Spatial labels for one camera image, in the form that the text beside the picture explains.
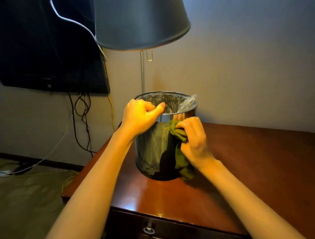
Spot person's left forearm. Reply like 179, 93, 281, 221
45, 128, 138, 239

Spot black cables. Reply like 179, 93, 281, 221
68, 92, 97, 158

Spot person's right hand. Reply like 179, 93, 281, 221
175, 117, 215, 170

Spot black television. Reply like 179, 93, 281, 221
0, 0, 111, 94

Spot person's left hand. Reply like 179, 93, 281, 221
120, 99, 166, 138

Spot metal ring drawer pull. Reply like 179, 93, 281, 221
143, 221, 156, 235

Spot white cable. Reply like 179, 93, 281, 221
0, 0, 107, 177

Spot brown wooden table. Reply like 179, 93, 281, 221
61, 122, 315, 239

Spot black metal trash bin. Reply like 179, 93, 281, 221
134, 91, 198, 182

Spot clear plastic bin liner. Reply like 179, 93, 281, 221
137, 92, 198, 114

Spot person's right forearm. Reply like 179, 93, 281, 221
197, 159, 307, 239

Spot green cleaning cloth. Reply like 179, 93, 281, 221
169, 120, 196, 181

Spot grey shade metal lamp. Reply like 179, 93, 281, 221
93, 0, 191, 94

